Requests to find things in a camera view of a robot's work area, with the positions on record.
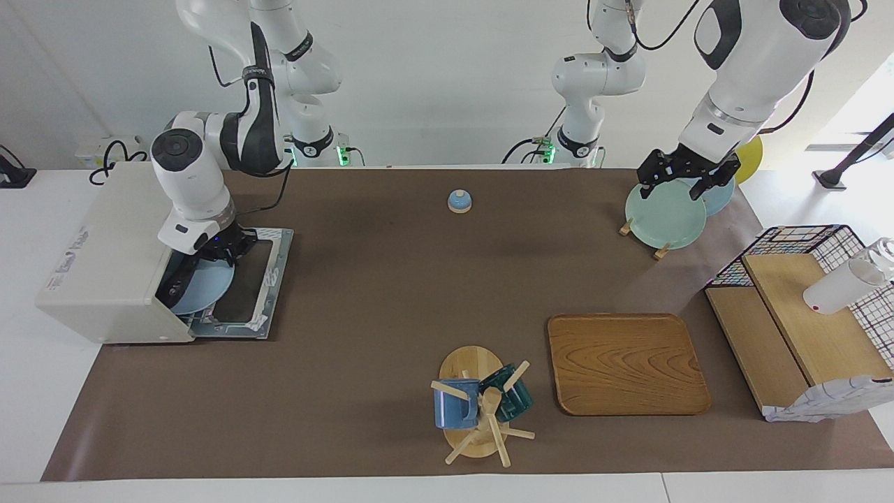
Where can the blue mug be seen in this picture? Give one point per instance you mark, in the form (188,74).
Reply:
(452,409)

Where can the wooden plate rack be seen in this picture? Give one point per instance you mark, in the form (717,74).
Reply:
(625,227)

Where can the wooden serving tray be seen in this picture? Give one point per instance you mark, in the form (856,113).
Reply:
(628,363)

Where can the yellow plate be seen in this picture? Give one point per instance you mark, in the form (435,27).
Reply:
(753,157)

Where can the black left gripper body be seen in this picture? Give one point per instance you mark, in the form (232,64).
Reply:
(691,164)

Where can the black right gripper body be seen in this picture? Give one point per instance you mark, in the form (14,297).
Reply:
(227,243)

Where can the wooden mug tree stand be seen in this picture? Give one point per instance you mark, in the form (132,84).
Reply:
(469,363)

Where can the light blue racked plate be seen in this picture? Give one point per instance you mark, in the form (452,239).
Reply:
(721,199)

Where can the white patterned cloth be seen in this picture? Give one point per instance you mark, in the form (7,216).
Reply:
(824,405)

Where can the brown table mat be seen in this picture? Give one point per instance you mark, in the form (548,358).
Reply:
(349,391)

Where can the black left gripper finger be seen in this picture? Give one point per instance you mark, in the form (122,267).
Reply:
(643,190)
(699,188)

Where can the white toaster oven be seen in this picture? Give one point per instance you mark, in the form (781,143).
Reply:
(105,265)

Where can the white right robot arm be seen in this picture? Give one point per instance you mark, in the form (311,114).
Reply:
(188,175)

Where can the dark purple eggplant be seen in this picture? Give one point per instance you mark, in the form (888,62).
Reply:
(180,285)

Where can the white power strip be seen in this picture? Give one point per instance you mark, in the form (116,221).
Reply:
(91,150)

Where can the black floor stand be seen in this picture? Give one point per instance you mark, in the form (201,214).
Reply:
(855,154)

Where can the black desk object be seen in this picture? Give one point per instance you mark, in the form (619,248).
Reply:
(14,175)

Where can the wooden stepped shelf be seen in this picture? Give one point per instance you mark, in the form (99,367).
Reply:
(810,314)

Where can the dark green mug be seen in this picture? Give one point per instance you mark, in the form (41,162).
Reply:
(515,402)

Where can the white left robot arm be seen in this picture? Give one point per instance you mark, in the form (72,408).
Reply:
(761,63)

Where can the pale green plate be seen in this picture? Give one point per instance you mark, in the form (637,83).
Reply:
(663,220)

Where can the white cup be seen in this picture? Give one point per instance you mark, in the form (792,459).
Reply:
(838,290)

